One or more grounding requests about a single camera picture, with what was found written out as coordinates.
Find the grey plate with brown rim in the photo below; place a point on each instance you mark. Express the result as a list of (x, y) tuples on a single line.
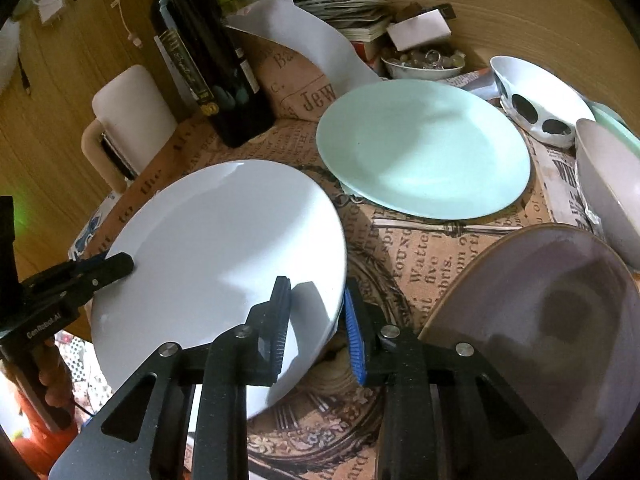
[(540, 310)]

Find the blue floral cloth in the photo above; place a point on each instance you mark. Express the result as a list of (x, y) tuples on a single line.
[(85, 240)]

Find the stack of magazines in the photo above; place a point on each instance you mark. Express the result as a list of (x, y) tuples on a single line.
[(350, 17)]

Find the dark wine bottle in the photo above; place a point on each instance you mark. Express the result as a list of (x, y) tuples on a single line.
[(200, 50)]

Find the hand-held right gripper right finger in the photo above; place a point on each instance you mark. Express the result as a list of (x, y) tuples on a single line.
[(352, 340)]

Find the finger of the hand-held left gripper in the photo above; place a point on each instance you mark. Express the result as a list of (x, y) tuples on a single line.
[(107, 270)]

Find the white plate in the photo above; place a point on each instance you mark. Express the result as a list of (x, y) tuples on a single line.
[(215, 240)]

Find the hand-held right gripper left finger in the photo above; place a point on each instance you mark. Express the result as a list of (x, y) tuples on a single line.
[(281, 330)]

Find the striped packet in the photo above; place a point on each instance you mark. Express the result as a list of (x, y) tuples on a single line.
[(470, 80)]

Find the mint green bowl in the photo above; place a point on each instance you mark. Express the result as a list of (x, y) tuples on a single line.
[(617, 122)]

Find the white paper sheet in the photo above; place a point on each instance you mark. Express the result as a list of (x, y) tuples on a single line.
[(310, 35)]

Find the grey bowl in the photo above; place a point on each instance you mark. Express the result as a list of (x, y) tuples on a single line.
[(615, 185)]

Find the white bowl with black spots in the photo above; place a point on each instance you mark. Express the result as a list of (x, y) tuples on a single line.
[(540, 85)]

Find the white card box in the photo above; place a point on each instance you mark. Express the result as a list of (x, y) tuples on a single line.
[(420, 27)]

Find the person's left forearm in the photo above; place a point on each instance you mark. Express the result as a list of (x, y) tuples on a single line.
[(42, 435)]

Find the person's left hand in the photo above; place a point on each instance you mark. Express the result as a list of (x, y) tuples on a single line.
[(50, 375)]

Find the white chair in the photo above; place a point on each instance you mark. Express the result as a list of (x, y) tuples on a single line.
[(130, 105)]

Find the mint green plate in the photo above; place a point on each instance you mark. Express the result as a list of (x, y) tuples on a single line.
[(425, 150)]

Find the small bowl of trinkets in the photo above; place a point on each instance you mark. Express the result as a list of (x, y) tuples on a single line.
[(400, 73)]

